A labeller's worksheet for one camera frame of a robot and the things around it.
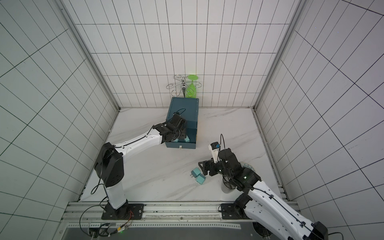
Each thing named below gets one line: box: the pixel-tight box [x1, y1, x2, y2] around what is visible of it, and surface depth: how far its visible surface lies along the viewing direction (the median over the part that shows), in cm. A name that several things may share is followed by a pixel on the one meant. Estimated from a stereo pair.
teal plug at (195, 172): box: [190, 167, 201, 178], surface depth 87 cm
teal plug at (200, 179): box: [196, 174, 206, 185], surface depth 84 cm
